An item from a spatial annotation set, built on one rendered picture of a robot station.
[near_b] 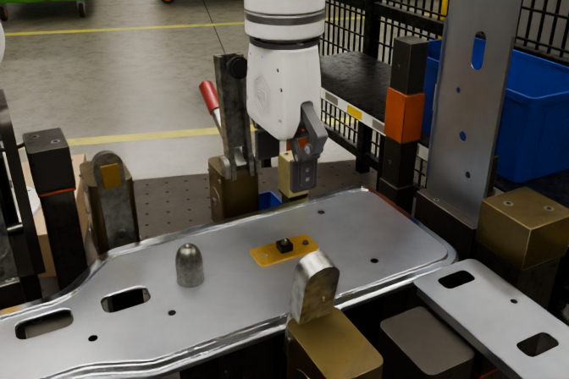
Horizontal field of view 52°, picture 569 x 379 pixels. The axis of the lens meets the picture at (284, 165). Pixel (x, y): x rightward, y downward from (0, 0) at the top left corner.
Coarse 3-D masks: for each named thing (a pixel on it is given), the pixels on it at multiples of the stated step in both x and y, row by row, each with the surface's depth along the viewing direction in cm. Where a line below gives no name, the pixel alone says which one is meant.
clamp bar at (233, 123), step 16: (224, 64) 78; (240, 64) 75; (224, 80) 77; (240, 80) 78; (224, 96) 78; (240, 96) 80; (224, 112) 79; (240, 112) 81; (224, 128) 80; (240, 128) 81; (224, 144) 81; (240, 144) 82
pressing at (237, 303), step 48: (336, 192) 87; (144, 240) 76; (192, 240) 76; (240, 240) 76; (336, 240) 76; (384, 240) 76; (432, 240) 76; (96, 288) 68; (144, 288) 68; (192, 288) 68; (240, 288) 68; (288, 288) 68; (336, 288) 68; (384, 288) 68; (0, 336) 61; (48, 336) 61; (144, 336) 61; (192, 336) 61; (240, 336) 61
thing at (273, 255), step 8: (280, 240) 74; (288, 240) 74; (296, 240) 76; (312, 240) 76; (256, 248) 74; (264, 248) 74; (272, 248) 74; (280, 248) 73; (288, 248) 73; (296, 248) 74; (304, 248) 74; (312, 248) 74; (256, 256) 73; (272, 256) 73; (280, 256) 73; (288, 256) 73; (296, 256) 73; (264, 264) 71; (272, 264) 72
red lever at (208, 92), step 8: (200, 88) 88; (208, 88) 87; (208, 96) 87; (216, 96) 87; (208, 104) 86; (216, 104) 86; (216, 112) 86; (216, 120) 85; (240, 152) 83; (240, 160) 82; (240, 168) 82
